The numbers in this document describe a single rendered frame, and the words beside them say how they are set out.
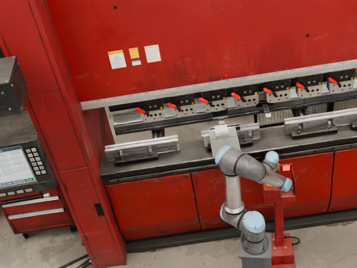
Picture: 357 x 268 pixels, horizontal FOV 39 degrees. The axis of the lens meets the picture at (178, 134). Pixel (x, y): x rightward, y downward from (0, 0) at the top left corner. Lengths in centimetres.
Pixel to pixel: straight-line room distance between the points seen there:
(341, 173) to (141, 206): 142
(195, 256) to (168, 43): 173
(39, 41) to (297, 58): 148
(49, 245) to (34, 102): 168
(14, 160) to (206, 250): 178
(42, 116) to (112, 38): 61
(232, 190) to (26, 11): 139
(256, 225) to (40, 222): 202
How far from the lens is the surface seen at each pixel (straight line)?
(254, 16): 293
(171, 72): 304
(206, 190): 356
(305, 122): 346
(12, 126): 395
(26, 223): 426
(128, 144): 344
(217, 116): 330
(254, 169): 253
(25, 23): 270
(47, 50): 276
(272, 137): 347
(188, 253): 396
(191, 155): 339
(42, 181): 286
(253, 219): 281
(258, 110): 364
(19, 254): 438
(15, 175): 285
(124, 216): 372
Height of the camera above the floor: 316
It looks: 40 degrees down
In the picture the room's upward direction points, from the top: 11 degrees counter-clockwise
